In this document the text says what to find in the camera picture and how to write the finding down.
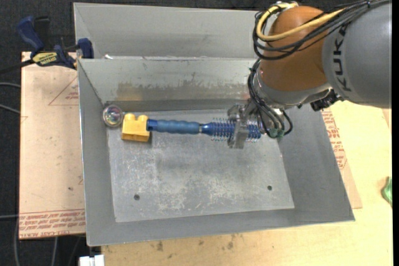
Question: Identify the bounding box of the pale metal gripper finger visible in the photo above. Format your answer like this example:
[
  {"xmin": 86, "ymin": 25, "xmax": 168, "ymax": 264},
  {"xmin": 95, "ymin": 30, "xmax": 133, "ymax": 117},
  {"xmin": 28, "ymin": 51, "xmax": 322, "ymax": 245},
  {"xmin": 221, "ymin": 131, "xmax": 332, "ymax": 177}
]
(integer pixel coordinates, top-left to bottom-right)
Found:
[
  {"xmin": 226, "ymin": 104, "xmax": 249, "ymax": 119},
  {"xmin": 227, "ymin": 120, "xmax": 249, "ymax": 150}
]

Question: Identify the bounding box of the yellow toy brick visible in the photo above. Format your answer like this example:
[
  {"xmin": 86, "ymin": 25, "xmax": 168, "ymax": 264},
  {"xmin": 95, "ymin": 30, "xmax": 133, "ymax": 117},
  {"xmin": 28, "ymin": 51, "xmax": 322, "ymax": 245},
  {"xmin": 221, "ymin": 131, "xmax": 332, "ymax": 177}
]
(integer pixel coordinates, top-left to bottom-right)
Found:
[{"xmin": 120, "ymin": 113, "xmax": 151, "ymax": 143}]

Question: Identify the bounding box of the grey metal bin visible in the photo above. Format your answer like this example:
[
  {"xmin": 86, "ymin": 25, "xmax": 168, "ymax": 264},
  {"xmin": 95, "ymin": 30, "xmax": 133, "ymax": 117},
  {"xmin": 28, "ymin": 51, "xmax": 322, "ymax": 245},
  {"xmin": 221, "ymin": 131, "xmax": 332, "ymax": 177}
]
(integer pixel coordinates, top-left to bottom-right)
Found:
[{"xmin": 73, "ymin": 2, "xmax": 356, "ymax": 247}]

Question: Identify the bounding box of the clear glass ball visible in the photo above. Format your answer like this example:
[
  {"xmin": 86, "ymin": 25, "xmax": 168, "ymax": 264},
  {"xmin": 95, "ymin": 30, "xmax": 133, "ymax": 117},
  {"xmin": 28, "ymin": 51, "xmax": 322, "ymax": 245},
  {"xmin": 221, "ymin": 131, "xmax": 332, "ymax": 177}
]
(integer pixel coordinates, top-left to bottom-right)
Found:
[{"xmin": 102, "ymin": 105, "xmax": 124, "ymax": 128}]

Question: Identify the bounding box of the brown cardboard board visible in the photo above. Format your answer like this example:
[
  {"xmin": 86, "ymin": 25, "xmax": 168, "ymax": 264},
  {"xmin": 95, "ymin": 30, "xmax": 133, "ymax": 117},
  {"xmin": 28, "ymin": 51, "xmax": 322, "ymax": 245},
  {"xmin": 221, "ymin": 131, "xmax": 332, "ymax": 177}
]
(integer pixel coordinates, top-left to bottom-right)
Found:
[{"xmin": 18, "ymin": 51, "xmax": 363, "ymax": 240}]

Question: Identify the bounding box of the blue bristle brush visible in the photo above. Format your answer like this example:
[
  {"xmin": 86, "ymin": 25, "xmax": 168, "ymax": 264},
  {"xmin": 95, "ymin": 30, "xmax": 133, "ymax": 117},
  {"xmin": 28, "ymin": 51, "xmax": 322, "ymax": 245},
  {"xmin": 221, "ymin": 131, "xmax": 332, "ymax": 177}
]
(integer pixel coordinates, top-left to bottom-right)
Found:
[{"xmin": 146, "ymin": 116, "xmax": 266, "ymax": 144}]

